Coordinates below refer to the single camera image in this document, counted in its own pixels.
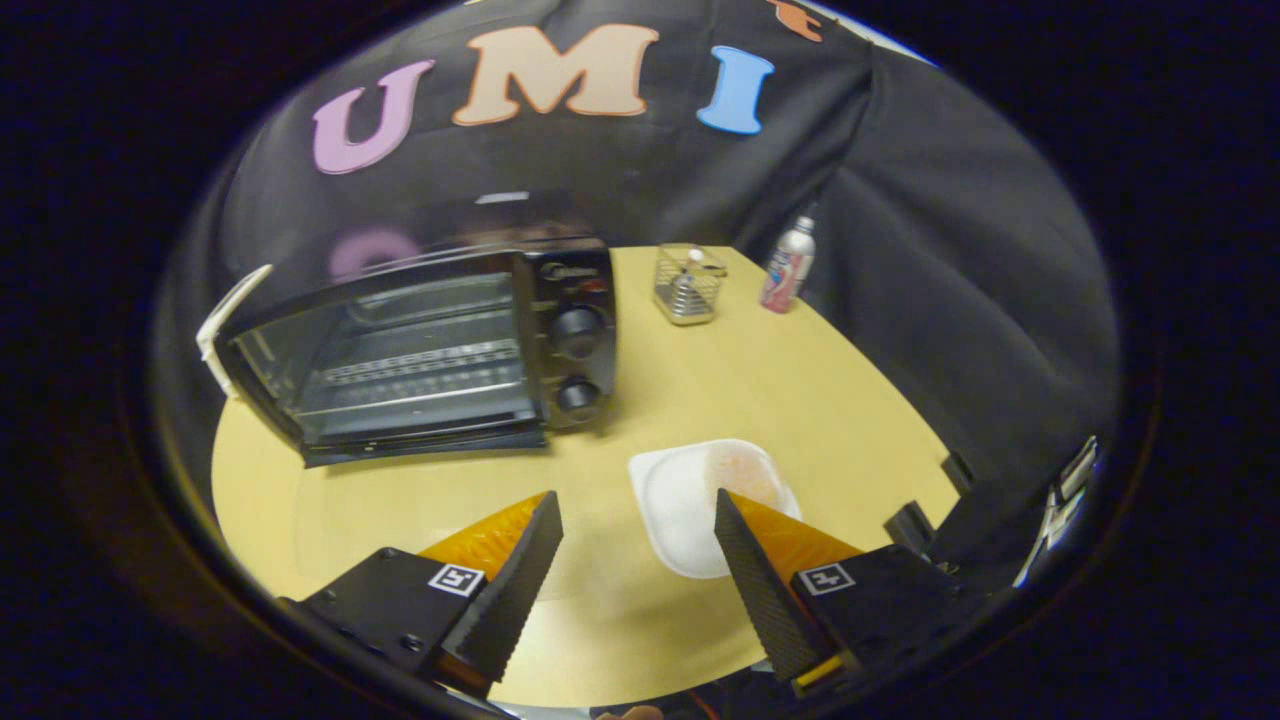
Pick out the silver and pink bottle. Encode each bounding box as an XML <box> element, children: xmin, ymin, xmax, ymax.
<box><xmin>760</xmin><ymin>215</ymin><xmax>818</xmax><ymax>315</ymax></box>

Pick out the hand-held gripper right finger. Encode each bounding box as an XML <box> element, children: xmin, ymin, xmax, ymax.
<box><xmin>713</xmin><ymin>488</ymin><xmax>986</xmax><ymax>699</ymax></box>

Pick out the black toaster oven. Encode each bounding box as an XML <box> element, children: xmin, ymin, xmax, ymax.
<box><xmin>215</xmin><ymin>195</ymin><xmax>619</xmax><ymax>469</ymax></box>

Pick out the breaded croquette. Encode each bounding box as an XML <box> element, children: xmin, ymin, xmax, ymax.
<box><xmin>705</xmin><ymin>445</ymin><xmax>787</xmax><ymax>507</ymax></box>

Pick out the white pop-up toaster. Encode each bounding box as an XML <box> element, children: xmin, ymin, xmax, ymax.
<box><xmin>197</xmin><ymin>264</ymin><xmax>274</xmax><ymax>401</ymax></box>

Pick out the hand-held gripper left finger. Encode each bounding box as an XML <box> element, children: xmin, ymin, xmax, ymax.
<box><xmin>278</xmin><ymin>490</ymin><xmax>564</xmax><ymax>699</ymax></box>

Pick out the wire mesh basket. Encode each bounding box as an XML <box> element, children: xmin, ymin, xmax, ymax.
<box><xmin>653</xmin><ymin>243</ymin><xmax>728</xmax><ymax>327</ymax></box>

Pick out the white square plate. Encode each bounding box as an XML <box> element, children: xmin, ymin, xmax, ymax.
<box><xmin>628</xmin><ymin>438</ymin><xmax>803</xmax><ymax>581</ymax></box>

